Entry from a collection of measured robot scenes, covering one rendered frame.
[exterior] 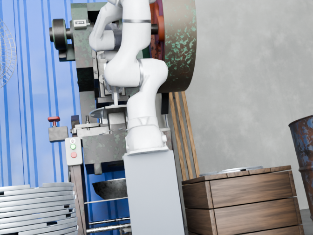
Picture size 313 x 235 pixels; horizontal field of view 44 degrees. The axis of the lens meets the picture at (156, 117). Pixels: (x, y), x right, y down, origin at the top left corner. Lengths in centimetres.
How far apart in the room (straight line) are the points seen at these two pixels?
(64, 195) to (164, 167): 67
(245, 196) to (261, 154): 216
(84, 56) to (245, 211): 126
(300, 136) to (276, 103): 259
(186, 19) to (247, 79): 183
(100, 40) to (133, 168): 72
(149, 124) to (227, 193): 43
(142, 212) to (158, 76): 52
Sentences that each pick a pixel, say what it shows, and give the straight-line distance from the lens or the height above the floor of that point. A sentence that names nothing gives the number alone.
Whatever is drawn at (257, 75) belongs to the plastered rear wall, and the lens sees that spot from 392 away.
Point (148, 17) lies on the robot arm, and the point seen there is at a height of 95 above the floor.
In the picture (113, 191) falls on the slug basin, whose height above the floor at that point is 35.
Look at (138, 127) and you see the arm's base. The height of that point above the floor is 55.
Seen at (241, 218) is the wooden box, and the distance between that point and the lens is 160.
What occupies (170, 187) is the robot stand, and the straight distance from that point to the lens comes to 138.
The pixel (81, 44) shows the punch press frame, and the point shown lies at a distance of 230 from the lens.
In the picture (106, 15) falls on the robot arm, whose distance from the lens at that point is 176.
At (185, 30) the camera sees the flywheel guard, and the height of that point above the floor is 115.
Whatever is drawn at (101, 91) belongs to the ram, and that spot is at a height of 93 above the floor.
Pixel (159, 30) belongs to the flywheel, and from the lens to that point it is 245.
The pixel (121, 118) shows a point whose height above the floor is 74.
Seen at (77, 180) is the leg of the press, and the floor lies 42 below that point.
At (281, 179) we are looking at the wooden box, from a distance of 168.
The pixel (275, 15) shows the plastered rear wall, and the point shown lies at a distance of 427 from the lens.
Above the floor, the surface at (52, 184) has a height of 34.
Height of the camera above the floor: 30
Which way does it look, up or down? 11 degrees up
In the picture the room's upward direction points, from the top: 8 degrees counter-clockwise
